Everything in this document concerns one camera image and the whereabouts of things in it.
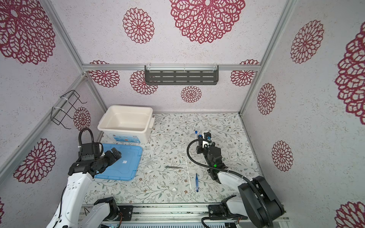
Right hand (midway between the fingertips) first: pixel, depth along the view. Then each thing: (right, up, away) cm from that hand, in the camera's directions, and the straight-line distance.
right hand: (201, 134), depth 83 cm
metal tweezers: (-19, -21, +7) cm, 29 cm away
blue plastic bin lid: (-47, -22, +8) cm, 53 cm away
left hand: (-49, -14, -3) cm, 51 cm away
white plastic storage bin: (-55, +6, +28) cm, 62 cm away
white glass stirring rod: (-7, -25, +4) cm, 26 cm away
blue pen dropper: (-2, -28, 0) cm, 28 cm away
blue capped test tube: (-2, 0, +6) cm, 7 cm away
